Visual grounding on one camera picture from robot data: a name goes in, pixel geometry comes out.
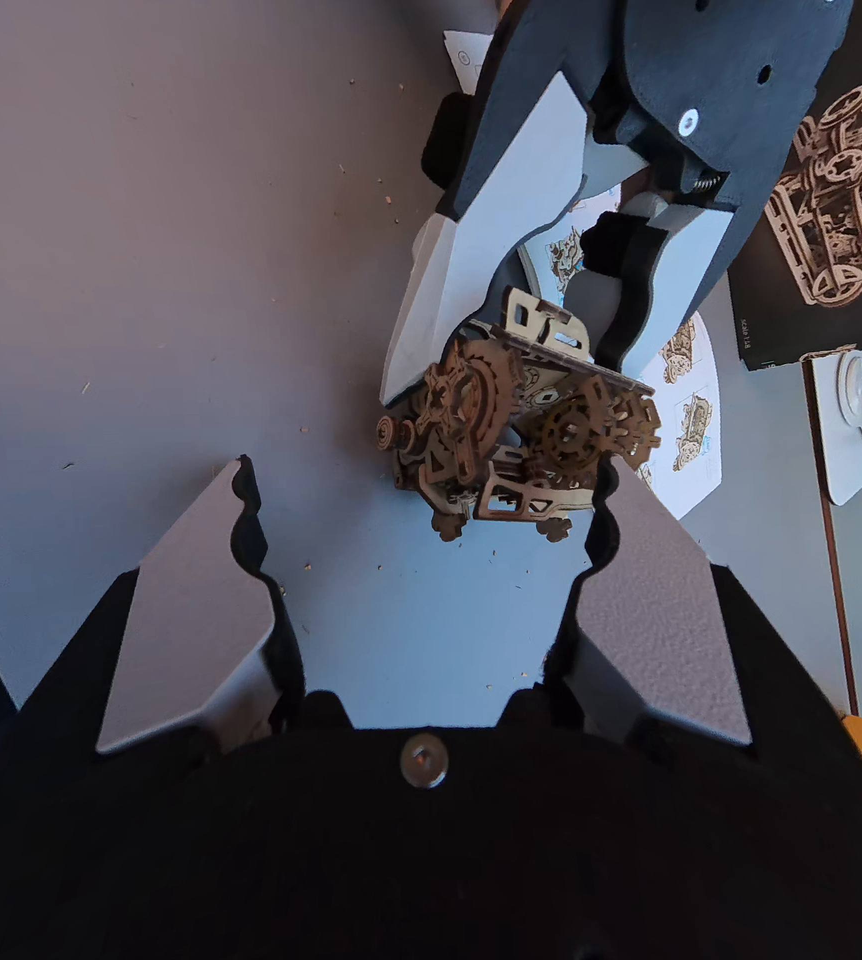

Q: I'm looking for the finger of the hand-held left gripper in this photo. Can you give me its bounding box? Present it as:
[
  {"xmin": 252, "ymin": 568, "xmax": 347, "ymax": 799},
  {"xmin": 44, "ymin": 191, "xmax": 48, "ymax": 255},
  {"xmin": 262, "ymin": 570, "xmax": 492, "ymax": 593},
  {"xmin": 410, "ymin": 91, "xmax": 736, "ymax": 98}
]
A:
[
  {"xmin": 562, "ymin": 191, "xmax": 741, "ymax": 378},
  {"xmin": 378, "ymin": 69, "xmax": 651, "ymax": 408}
]

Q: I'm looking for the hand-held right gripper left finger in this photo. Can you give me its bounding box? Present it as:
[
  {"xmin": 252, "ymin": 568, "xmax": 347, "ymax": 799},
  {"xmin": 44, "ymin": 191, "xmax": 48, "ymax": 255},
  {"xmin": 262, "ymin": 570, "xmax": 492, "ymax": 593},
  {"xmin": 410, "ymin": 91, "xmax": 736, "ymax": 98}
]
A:
[{"xmin": 95, "ymin": 453, "xmax": 306, "ymax": 755}]

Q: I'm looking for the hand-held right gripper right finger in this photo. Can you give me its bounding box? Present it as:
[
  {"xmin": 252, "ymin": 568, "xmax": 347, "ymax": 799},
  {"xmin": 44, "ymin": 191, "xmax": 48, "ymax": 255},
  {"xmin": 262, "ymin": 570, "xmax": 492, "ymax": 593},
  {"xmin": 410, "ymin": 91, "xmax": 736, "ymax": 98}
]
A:
[{"xmin": 539, "ymin": 456, "xmax": 755, "ymax": 746}]

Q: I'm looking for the wooden mechanical model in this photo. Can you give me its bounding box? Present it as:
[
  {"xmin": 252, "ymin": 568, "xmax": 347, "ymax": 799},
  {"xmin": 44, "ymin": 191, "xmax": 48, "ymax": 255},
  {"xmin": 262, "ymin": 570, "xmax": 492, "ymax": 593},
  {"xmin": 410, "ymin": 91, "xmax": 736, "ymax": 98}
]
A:
[{"xmin": 376, "ymin": 285, "xmax": 663, "ymax": 543}]

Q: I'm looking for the grey desk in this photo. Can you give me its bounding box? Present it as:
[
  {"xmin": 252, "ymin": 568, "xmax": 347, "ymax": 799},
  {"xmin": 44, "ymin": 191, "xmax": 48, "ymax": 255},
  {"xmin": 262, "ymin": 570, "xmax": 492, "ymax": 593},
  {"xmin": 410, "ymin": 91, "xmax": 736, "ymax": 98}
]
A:
[{"xmin": 0, "ymin": 0, "xmax": 862, "ymax": 766}]

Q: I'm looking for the white instruction booklet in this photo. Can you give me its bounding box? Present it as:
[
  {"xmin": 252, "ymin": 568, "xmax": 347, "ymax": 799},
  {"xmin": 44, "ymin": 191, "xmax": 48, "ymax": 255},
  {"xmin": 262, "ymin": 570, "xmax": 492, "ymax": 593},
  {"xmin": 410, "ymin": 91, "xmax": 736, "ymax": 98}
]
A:
[{"xmin": 517, "ymin": 180, "xmax": 725, "ymax": 522}]

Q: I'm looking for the black model kit box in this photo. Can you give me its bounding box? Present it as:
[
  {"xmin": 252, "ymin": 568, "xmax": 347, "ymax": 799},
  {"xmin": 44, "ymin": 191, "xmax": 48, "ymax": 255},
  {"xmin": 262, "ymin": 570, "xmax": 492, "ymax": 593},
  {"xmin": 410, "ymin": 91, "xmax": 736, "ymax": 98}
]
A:
[{"xmin": 727, "ymin": 0, "xmax": 862, "ymax": 372}]

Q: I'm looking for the white rounded panel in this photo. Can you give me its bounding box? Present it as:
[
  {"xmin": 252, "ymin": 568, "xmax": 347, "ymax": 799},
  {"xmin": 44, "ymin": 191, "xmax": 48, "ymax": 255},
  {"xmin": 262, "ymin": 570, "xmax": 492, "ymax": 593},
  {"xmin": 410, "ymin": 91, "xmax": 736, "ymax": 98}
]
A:
[{"xmin": 806, "ymin": 346, "xmax": 862, "ymax": 507}]

